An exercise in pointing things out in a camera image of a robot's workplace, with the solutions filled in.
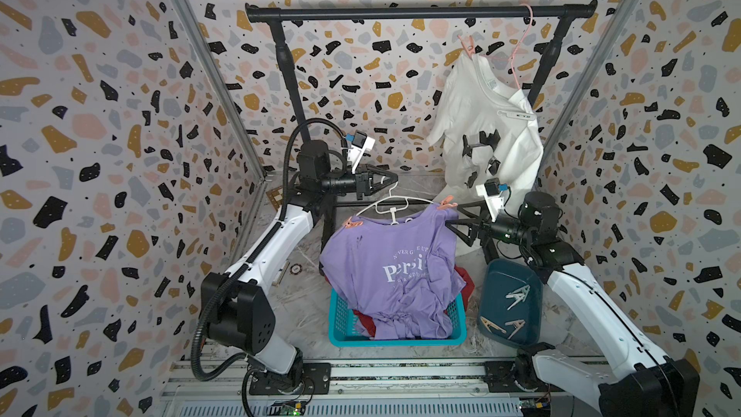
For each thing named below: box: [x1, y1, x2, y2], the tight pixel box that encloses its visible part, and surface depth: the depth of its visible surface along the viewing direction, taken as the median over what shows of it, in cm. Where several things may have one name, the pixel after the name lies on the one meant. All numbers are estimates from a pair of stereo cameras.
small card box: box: [271, 258, 291, 288], surface depth 94 cm
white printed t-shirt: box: [426, 48, 545, 202], surface depth 75 cm
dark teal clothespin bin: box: [477, 258, 544, 349], surface depth 86 cm
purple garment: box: [319, 205, 467, 340], surface depth 78 cm
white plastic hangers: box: [355, 181, 434, 225], surface depth 72 cm
